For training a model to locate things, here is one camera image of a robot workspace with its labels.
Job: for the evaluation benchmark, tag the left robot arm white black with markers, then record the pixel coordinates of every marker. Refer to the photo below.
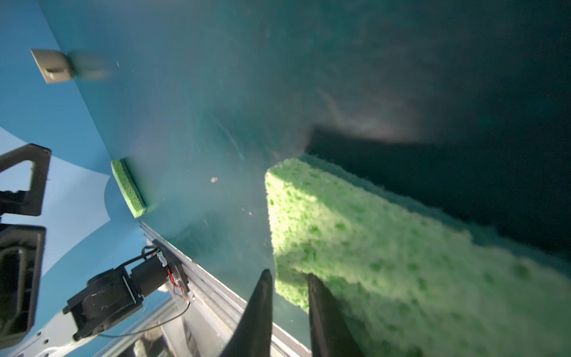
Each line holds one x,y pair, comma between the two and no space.
108,298

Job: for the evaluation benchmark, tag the beige ceramic mug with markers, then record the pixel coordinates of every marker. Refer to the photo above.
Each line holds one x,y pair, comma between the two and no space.
54,66

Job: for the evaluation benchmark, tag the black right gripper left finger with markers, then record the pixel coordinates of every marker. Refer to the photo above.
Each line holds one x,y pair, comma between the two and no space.
253,334

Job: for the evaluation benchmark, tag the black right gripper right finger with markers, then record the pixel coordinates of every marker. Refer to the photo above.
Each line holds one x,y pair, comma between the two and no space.
330,336

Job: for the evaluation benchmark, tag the green sponge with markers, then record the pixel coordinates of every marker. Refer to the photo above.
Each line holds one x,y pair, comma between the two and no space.
409,279
128,188

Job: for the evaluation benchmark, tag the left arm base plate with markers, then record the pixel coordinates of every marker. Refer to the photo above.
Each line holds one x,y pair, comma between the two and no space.
175,267

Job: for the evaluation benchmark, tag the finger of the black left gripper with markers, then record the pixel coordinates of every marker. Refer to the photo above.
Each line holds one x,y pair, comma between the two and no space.
26,202
22,249

